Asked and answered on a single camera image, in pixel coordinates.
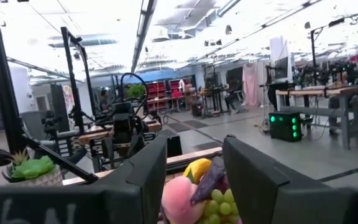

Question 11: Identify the red storage shelf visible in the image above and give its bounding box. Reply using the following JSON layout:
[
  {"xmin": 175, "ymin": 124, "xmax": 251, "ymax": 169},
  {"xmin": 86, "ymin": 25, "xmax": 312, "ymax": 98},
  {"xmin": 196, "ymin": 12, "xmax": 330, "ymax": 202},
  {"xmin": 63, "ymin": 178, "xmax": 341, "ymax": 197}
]
[{"xmin": 145, "ymin": 78, "xmax": 197, "ymax": 110}]

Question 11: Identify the dark purple eggplant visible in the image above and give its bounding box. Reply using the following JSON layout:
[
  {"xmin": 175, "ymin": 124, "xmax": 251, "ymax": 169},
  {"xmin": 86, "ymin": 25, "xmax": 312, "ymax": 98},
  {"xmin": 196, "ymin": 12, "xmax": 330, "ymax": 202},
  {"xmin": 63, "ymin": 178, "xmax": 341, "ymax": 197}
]
[{"xmin": 190, "ymin": 156, "xmax": 227, "ymax": 206}]

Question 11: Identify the pink hanging cloth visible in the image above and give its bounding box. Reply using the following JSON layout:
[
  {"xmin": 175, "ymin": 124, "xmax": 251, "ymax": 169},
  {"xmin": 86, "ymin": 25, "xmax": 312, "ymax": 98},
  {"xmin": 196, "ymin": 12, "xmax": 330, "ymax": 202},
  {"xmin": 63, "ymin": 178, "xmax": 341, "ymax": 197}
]
[{"xmin": 242, "ymin": 61, "xmax": 269, "ymax": 107}]

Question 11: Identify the green grape bunch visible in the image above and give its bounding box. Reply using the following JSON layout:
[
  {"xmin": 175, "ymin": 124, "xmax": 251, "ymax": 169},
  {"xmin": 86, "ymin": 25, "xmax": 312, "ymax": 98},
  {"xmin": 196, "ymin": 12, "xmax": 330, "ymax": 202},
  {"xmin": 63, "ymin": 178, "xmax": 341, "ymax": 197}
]
[{"xmin": 196, "ymin": 188, "xmax": 239, "ymax": 224}]

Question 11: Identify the yellow banana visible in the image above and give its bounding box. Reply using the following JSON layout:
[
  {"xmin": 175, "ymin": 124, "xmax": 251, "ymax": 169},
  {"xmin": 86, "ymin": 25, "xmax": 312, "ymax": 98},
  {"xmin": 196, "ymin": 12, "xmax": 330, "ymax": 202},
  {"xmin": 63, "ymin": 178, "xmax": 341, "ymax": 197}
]
[{"xmin": 182, "ymin": 157, "xmax": 213, "ymax": 185}]

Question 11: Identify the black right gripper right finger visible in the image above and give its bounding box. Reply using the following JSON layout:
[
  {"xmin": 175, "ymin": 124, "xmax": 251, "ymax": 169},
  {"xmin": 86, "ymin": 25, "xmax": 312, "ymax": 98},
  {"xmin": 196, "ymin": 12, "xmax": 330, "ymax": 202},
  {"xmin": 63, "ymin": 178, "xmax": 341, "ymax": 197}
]
[{"xmin": 223, "ymin": 135, "xmax": 351, "ymax": 224}]

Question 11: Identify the pink peach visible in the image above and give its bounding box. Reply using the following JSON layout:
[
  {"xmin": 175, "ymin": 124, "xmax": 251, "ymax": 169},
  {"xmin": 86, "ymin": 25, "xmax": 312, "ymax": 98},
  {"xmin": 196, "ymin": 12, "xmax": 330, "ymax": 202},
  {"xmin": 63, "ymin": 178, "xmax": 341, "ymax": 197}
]
[{"xmin": 161, "ymin": 175, "xmax": 207, "ymax": 224}]

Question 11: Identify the green leafy plant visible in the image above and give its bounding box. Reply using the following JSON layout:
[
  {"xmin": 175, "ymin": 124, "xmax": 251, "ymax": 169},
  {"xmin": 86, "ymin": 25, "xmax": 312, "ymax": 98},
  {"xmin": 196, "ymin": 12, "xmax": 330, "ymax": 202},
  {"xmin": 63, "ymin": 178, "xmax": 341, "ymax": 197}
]
[{"xmin": 126, "ymin": 83, "xmax": 146, "ymax": 99}]

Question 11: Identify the black computer with green lights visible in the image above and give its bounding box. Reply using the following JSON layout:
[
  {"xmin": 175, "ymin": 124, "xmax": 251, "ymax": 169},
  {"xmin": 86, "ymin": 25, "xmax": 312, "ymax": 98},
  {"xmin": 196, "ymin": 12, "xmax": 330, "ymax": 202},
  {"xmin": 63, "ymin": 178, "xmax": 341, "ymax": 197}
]
[{"xmin": 268, "ymin": 111, "xmax": 303, "ymax": 143}]

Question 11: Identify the dark grey floor mat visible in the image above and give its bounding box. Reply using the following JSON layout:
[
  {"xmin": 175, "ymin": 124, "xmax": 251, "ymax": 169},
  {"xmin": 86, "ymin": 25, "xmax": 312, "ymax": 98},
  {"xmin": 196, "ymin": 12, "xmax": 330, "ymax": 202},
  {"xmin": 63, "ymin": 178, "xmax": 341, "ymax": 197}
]
[{"xmin": 166, "ymin": 119, "xmax": 210, "ymax": 134}]

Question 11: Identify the dark computer monitor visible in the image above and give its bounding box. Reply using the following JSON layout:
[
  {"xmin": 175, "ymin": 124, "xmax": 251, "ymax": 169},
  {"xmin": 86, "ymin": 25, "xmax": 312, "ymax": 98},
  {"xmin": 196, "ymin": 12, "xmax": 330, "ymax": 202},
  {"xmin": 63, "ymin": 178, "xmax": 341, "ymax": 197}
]
[{"xmin": 273, "ymin": 55, "xmax": 291, "ymax": 80}]

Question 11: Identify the black box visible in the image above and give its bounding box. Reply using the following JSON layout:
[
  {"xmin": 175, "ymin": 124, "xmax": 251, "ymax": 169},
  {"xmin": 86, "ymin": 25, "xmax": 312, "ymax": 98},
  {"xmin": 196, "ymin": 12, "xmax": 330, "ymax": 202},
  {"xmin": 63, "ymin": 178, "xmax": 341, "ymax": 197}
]
[{"xmin": 166, "ymin": 135, "xmax": 183, "ymax": 158}]

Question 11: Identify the black aluminium rig frame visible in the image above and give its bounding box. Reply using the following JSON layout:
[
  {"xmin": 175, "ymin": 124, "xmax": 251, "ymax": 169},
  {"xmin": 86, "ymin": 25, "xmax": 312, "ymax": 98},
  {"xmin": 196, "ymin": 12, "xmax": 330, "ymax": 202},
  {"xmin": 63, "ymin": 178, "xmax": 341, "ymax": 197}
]
[{"xmin": 0, "ymin": 0, "xmax": 99, "ymax": 184}]

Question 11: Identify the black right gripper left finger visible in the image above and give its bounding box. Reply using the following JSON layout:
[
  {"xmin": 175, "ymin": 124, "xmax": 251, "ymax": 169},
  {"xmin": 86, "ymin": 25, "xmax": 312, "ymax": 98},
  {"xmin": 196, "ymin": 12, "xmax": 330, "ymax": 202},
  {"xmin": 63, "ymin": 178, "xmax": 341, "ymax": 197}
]
[{"xmin": 93, "ymin": 136, "xmax": 167, "ymax": 224}]

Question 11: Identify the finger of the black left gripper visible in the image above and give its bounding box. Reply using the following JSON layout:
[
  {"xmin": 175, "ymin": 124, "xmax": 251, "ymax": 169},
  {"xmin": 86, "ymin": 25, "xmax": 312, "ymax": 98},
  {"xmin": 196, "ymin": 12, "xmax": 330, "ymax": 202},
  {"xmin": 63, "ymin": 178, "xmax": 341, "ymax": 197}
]
[
  {"xmin": 127, "ymin": 133, "xmax": 145, "ymax": 158},
  {"xmin": 103, "ymin": 136, "xmax": 115, "ymax": 170}
]

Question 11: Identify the green succulent in white pot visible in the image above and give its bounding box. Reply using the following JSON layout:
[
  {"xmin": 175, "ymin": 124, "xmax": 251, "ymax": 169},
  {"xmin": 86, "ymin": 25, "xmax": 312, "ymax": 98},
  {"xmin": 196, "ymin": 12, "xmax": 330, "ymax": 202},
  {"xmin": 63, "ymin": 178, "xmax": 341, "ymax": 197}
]
[{"xmin": 2, "ymin": 148, "xmax": 64, "ymax": 187}]

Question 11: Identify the wooden workbench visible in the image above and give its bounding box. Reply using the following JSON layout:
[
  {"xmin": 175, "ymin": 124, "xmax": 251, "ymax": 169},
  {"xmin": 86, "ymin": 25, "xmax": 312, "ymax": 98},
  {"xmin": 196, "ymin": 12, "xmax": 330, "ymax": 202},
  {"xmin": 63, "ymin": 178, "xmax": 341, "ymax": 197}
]
[
  {"xmin": 78, "ymin": 114, "xmax": 163, "ymax": 147},
  {"xmin": 275, "ymin": 82, "xmax": 358, "ymax": 151}
]

